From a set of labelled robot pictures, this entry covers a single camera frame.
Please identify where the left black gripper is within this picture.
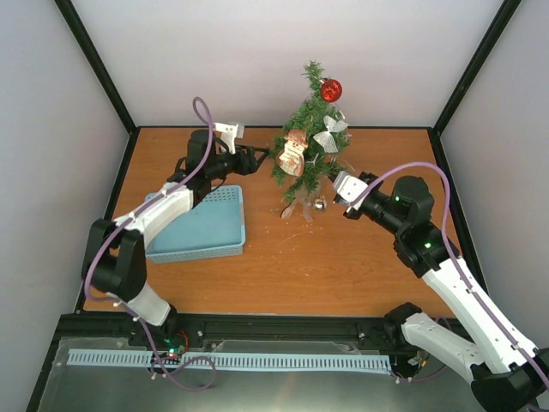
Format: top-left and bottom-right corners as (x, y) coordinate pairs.
(206, 145), (268, 180)

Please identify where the snowman ornament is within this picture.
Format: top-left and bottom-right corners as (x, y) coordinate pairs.
(275, 129), (308, 177)

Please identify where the small green christmas tree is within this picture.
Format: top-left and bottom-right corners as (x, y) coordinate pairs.
(270, 60), (351, 222)

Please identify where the clear angel ornament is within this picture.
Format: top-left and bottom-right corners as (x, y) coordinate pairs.
(313, 116), (348, 154)

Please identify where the clear plastic battery box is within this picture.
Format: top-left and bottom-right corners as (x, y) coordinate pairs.
(302, 199), (313, 222)

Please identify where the beige wooden heart ornament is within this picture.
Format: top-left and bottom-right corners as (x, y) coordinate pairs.
(281, 198), (297, 220)

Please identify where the red ball ornament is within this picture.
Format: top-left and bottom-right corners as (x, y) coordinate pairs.
(320, 78), (342, 103)

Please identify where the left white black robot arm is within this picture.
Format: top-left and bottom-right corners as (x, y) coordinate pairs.
(81, 130), (269, 346)

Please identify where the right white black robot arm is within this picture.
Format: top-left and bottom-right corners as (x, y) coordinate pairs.
(333, 172), (548, 411)

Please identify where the blue plastic basket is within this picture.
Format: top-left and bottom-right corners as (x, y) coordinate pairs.
(146, 185), (245, 264)

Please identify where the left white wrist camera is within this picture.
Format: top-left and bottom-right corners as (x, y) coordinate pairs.
(214, 122), (244, 155)

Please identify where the purple floor cable loop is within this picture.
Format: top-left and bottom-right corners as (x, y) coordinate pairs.
(148, 332), (218, 392)

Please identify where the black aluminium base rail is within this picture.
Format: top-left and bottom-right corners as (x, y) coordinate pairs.
(55, 312), (477, 357)

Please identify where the light blue cable duct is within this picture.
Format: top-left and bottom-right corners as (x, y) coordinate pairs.
(66, 348), (391, 374)

